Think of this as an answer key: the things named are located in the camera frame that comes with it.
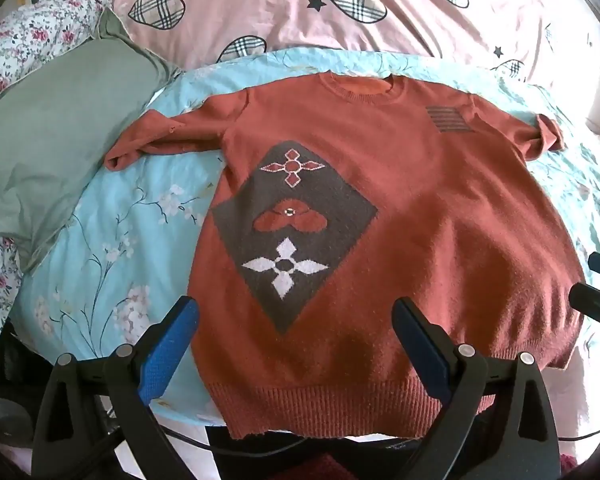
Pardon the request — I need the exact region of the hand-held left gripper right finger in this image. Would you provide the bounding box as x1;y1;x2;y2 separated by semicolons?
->
390;296;562;480

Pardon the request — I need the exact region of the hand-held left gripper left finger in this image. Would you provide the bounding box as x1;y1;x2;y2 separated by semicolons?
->
30;296;201;480

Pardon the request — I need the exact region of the orange knit sweater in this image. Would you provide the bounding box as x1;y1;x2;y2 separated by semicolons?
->
104;72;593;440

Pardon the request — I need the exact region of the light blue floral bedsheet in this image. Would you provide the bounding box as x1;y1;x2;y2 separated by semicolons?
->
7;49;600;423

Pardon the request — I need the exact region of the dark red cloth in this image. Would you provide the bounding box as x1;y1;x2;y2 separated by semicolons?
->
280;452;381;480

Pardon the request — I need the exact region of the green pillow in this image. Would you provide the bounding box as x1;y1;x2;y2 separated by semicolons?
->
0;7;181;273

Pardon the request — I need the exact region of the white pink floral quilt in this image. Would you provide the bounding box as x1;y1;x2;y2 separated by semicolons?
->
0;0;118;361

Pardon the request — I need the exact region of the pink heart-print quilt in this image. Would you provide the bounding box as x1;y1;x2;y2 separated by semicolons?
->
111;0;600;126

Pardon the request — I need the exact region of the black cable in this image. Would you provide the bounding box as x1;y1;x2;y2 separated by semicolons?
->
105;410;406;461

